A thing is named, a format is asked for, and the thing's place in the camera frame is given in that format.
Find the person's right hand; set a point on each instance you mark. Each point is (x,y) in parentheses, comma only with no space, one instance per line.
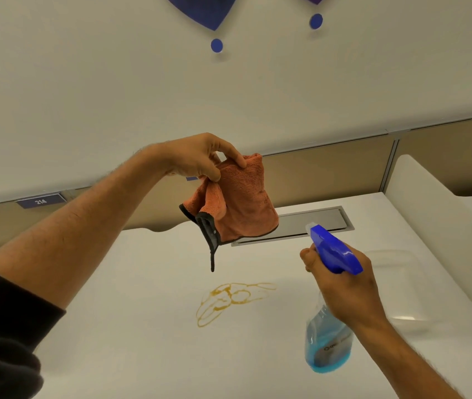
(344,288)

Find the person's left hand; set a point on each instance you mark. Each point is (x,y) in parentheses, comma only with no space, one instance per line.
(192,155)

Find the person's left thumb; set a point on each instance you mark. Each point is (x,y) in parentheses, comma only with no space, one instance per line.
(214,169)

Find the person's right fingers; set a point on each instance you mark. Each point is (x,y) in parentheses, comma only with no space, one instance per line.
(309,259)

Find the blue spray bottle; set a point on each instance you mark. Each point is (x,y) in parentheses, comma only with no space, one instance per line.
(327,295)

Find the orange microfiber cloth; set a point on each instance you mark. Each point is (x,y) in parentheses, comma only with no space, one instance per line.
(240,201)

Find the person's left forearm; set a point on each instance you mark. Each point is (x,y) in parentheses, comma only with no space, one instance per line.
(69,240)

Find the person's right forearm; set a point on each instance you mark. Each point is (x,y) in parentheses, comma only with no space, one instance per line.
(406,361)

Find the brown liquid stain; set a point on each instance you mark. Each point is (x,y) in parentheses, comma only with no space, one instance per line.
(227,299)

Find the beige partition panel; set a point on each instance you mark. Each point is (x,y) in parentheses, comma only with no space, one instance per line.
(336,172)

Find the clear plastic tray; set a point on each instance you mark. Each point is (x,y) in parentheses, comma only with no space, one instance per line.
(402,286)

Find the white desk divider panel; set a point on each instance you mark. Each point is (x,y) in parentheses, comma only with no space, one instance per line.
(440,228)

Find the blue number plate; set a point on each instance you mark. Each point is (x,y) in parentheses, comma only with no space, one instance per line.
(41,201)

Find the black sleeve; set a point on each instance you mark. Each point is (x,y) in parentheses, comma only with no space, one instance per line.
(3,332)

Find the round blue wall dot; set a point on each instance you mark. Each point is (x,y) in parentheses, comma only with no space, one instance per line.
(316,21)
(217,45)

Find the large blue wall decal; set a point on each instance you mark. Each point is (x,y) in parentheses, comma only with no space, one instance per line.
(202,8)

